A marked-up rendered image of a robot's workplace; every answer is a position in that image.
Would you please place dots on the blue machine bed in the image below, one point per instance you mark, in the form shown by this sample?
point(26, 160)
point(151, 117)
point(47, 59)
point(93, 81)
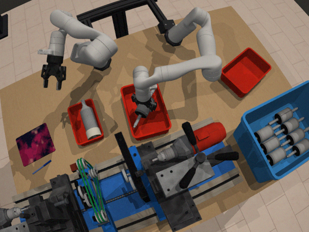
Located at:
point(127, 210)

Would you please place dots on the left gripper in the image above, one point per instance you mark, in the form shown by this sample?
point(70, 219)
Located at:
point(149, 104)

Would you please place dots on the pink galaxy-print mouse mat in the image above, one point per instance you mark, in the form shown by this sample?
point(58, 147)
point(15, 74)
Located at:
point(35, 144)

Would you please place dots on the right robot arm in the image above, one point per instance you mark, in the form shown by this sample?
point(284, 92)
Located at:
point(97, 52)

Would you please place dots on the red tray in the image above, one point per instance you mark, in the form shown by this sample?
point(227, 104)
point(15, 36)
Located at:
point(78, 126)
point(156, 121)
point(244, 70)

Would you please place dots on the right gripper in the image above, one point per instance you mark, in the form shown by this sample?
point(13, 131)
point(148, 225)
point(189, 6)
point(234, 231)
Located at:
point(54, 68)

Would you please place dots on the blue plastic crate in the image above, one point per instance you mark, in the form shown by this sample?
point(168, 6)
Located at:
point(257, 118)

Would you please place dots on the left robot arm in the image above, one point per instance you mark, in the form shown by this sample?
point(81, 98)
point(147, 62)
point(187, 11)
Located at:
point(208, 62)

